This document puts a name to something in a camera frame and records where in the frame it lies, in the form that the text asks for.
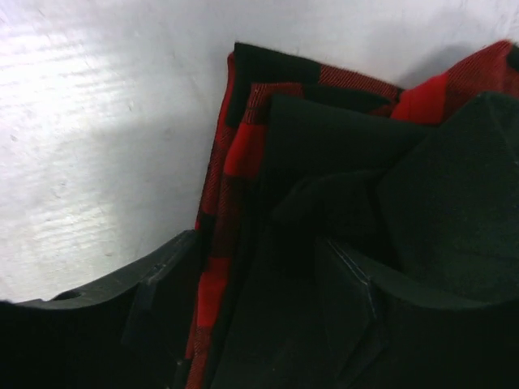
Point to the black long sleeve shirt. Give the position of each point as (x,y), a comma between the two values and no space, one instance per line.
(438,204)

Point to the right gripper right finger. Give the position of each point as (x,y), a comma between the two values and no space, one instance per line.
(386,330)

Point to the red black plaid shirt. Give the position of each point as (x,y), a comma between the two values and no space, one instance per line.
(254,74)

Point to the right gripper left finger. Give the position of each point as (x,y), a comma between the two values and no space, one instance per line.
(128,329)

